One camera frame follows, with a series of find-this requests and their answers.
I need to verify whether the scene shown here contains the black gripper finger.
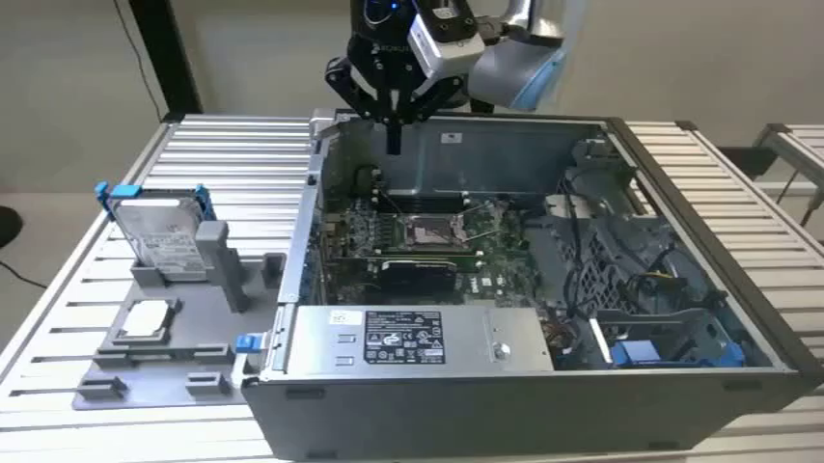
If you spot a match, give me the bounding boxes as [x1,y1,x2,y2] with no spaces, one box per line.
[323,56,396,155]
[392,79,464,155]

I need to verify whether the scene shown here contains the hard disk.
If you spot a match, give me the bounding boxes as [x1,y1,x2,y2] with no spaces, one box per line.
[93,181,217,284]
[610,340,662,368]

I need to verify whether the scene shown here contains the power wire with black plug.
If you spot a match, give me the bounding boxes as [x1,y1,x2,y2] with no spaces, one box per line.
[629,269,683,296]

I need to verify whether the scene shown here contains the metal disk bay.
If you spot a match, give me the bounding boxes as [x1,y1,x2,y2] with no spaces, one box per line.
[589,306,751,372]

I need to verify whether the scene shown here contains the black RAM slot bank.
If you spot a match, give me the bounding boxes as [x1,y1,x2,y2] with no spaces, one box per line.
[383,188,468,212]
[333,245,483,261]

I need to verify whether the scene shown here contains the CPU socket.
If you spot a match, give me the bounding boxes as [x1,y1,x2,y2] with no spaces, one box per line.
[398,214,468,252]

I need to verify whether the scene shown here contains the green Dell motherboard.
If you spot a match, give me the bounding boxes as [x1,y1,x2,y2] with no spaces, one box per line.
[317,192,560,310]

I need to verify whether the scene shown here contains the black graphics card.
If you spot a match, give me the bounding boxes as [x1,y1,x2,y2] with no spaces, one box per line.
[327,258,462,294]

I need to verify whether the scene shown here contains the perforated metal drive cage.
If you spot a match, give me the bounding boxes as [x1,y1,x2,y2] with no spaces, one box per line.
[523,166,729,319]

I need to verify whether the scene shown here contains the silver power supply unit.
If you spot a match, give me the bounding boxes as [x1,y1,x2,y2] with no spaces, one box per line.
[281,306,555,376]

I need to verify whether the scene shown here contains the grey plastic parts rack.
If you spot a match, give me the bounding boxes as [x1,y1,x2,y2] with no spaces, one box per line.
[70,221,288,411]

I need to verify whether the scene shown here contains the silver CPU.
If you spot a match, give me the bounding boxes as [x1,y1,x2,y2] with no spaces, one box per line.
[122,301,173,337]

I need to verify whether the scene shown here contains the black round floor stand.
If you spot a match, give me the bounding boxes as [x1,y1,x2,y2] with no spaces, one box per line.
[0,205,24,248]

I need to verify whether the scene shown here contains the dark grey PC case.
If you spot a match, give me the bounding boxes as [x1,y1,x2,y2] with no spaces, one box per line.
[240,108,816,462]

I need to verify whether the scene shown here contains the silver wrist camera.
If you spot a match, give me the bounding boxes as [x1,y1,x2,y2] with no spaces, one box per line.
[407,0,484,76]

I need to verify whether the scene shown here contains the thin wire locking lever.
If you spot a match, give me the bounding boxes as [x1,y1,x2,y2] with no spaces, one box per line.
[376,187,414,220]

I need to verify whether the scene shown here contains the black room post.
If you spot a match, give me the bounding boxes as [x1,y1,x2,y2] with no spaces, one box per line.
[126,0,205,115]

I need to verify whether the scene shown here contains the main power wire bundle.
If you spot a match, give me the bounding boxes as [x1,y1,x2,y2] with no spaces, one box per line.
[539,317,584,356]

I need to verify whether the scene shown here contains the aluminium frame side table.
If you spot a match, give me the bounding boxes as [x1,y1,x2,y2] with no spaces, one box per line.
[749,123,824,228]

